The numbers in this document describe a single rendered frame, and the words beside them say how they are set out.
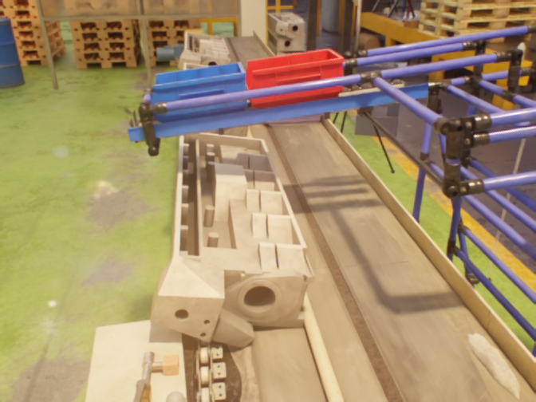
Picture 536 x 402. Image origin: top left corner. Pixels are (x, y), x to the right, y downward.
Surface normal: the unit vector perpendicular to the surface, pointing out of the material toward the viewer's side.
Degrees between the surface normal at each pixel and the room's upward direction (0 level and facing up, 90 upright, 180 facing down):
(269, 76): 92
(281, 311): 90
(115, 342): 0
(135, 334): 0
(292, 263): 22
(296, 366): 0
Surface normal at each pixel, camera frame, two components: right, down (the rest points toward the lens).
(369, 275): -0.02, -0.90
